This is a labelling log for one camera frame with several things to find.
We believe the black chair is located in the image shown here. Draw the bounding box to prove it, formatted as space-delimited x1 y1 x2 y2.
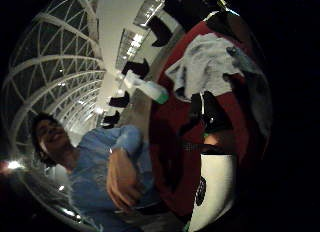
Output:
147 15 174 48
121 58 151 81
108 91 131 109
101 110 121 130

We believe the clear bottle with green cap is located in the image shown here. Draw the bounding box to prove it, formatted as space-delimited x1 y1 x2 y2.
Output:
124 70 170 105

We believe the dark grey cloth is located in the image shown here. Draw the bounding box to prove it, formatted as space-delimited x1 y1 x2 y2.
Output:
225 45 274 139

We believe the person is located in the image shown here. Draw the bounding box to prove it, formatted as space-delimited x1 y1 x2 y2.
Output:
29 111 176 232

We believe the light grey cloth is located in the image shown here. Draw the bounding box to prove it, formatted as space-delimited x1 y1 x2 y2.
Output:
164 32 247 104

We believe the ceiling light panel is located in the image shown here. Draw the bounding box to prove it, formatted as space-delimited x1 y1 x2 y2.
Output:
114 27 148 72
133 0 166 28

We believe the bright lamp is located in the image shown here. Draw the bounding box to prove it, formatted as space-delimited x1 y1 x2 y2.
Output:
5 159 24 171

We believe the white lattice dome frame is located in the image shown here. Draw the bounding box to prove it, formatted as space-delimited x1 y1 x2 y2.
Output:
1 0 108 160

